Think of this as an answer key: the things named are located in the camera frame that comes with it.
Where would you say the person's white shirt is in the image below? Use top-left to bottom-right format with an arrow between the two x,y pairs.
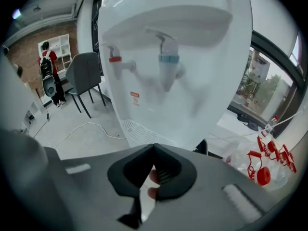
0,51 -> 33,132

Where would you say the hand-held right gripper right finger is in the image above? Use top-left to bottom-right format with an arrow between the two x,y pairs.
144,142 -> 287,231

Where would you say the white tap with red band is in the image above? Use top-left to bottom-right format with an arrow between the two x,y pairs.
106,45 -> 137,80

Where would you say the person's right hand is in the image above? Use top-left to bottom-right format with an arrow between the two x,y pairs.
147,169 -> 161,200

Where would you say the grey blue chair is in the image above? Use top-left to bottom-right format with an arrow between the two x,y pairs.
64,51 -> 107,119

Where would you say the white tap with blue band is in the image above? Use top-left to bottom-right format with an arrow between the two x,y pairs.
144,27 -> 186,93

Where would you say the grey white hanging device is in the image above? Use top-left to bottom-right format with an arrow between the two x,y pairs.
42,75 -> 58,98

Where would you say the white drip tray grille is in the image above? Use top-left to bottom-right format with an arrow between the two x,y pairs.
119,118 -> 178,149

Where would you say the white bookshelf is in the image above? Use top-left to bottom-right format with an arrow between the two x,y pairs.
38,33 -> 73,74

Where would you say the black green backpack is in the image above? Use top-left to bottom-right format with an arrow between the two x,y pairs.
39,51 -> 54,80

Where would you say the white window ledge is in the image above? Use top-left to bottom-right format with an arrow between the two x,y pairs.
206,109 -> 275,154

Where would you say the black bag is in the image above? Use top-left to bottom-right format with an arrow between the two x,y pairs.
237,114 -> 259,131

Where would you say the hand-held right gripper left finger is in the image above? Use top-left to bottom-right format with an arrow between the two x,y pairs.
51,142 -> 154,231

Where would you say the pile of clear plastic bottles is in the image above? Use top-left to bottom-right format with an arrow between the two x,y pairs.
226,150 -> 289,193

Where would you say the small clear bottle red cap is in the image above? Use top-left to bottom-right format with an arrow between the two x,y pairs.
266,115 -> 280,131

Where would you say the white floor cable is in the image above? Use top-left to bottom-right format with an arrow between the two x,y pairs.
45,121 -> 127,150

